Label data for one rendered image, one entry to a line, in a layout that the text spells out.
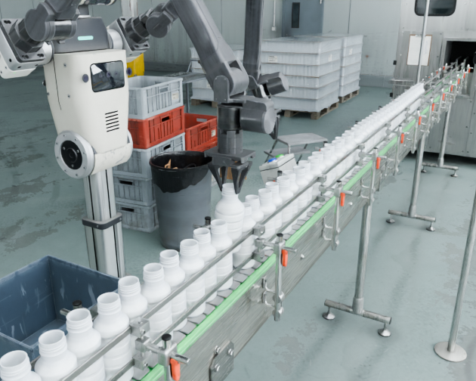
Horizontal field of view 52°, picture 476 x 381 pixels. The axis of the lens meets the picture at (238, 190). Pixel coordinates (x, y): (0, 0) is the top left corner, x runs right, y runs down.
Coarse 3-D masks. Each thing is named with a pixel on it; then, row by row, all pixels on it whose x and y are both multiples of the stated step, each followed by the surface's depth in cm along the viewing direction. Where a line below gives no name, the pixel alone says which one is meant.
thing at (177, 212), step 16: (160, 160) 354; (176, 160) 362; (192, 160) 362; (208, 160) 352; (160, 176) 327; (176, 176) 322; (192, 176) 325; (208, 176) 336; (160, 192) 333; (176, 192) 328; (192, 192) 330; (208, 192) 341; (160, 208) 339; (176, 208) 332; (192, 208) 334; (208, 208) 346; (160, 224) 347; (176, 224) 338; (192, 224) 339; (176, 240) 343
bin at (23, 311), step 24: (48, 264) 142; (72, 264) 137; (0, 288) 129; (24, 288) 136; (48, 288) 144; (72, 288) 140; (96, 288) 135; (0, 312) 130; (24, 312) 138; (48, 312) 145; (0, 336) 107; (24, 336) 139
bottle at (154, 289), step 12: (156, 264) 93; (144, 276) 91; (156, 276) 90; (144, 288) 91; (156, 288) 91; (168, 288) 93; (156, 300) 90; (156, 312) 91; (168, 312) 93; (156, 324) 92; (168, 324) 94; (156, 336) 93
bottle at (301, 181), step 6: (294, 168) 149; (300, 168) 151; (300, 174) 148; (300, 180) 149; (306, 180) 150; (300, 186) 148; (306, 192) 150; (300, 198) 150; (306, 198) 151; (300, 204) 150; (306, 204) 152; (300, 210) 151; (306, 210) 153; (300, 216) 152
